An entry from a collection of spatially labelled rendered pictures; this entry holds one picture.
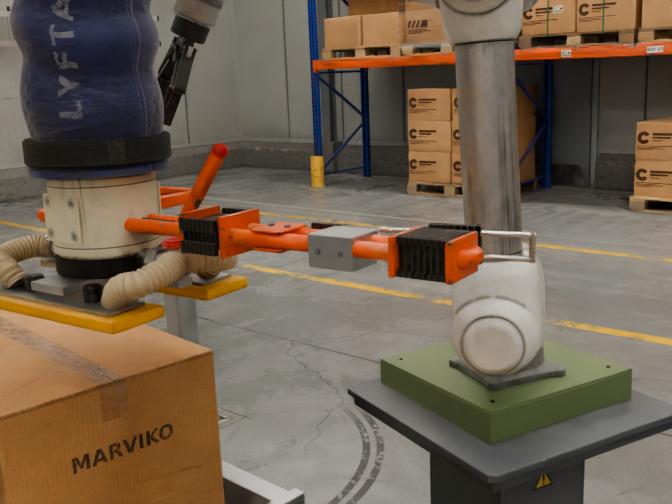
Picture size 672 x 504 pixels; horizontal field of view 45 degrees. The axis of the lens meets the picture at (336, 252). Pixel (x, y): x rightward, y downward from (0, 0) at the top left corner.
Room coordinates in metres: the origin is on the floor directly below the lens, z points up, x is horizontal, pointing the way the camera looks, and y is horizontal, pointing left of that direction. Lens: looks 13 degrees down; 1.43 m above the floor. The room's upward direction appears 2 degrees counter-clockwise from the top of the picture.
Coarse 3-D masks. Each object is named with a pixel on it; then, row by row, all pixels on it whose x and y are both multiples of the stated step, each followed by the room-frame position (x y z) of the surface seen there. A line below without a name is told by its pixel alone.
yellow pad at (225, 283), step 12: (192, 276) 1.30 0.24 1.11; (228, 276) 1.31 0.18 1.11; (240, 276) 1.31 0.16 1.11; (168, 288) 1.28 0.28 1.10; (180, 288) 1.26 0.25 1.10; (192, 288) 1.25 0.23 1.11; (204, 288) 1.24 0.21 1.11; (216, 288) 1.25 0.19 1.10; (228, 288) 1.27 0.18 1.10; (240, 288) 1.29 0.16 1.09; (204, 300) 1.23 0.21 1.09
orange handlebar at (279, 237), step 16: (160, 192) 1.57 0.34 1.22; (176, 192) 1.55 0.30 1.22; (128, 224) 1.21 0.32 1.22; (144, 224) 1.19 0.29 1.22; (160, 224) 1.18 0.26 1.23; (176, 224) 1.16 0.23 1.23; (256, 224) 1.13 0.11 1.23; (272, 224) 1.09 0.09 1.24; (288, 224) 1.08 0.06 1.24; (304, 224) 1.09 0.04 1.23; (240, 240) 1.08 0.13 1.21; (256, 240) 1.07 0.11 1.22; (272, 240) 1.05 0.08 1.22; (288, 240) 1.04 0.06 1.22; (304, 240) 1.02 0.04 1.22; (384, 240) 1.00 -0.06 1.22; (368, 256) 0.97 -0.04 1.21; (384, 256) 0.95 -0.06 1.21; (464, 256) 0.90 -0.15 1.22; (480, 256) 0.91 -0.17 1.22
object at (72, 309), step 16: (0, 288) 1.27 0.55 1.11; (16, 288) 1.27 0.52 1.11; (96, 288) 1.16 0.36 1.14; (0, 304) 1.23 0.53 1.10; (16, 304) 1.20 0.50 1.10; (32, 304) 1.18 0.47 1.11; (48, 304) 1.18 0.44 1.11; (64, 304) 1.16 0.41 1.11; (80, 304) 1.16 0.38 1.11; (96, 304) 1.15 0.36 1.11; (144, 304) 1.15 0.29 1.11; (64, 320) 1.13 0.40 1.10; (80, 320) 1.11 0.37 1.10; (96, 320) 1.09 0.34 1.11; (112, 320) 1.08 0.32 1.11; (128, 320) 1.10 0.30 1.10; (144, 320) 1.12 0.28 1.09
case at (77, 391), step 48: (0, 336) 1.53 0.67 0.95; (48, 336) 1.52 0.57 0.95; (96, 336) 1.51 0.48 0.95; (144, 336) 1.49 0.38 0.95; (0, 384) 1.27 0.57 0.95; (48, 384) 1.26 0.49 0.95; (96, 384) 1.25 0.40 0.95; (144, 384) 1.30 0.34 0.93; (192, 384) 1.36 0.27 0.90; (0, 432) 1.13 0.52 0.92; (48, 432) 1.18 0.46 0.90; (96, 432) 1.23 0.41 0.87; (144, 432) 1.29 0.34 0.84; (192, 432) 1.36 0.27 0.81; (0, 480) 1.13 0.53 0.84; (48, 480) 1.17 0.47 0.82; (96, 480) 1.23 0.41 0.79; (144, 480) 1.29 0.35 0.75; (192, 480) 1.35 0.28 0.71
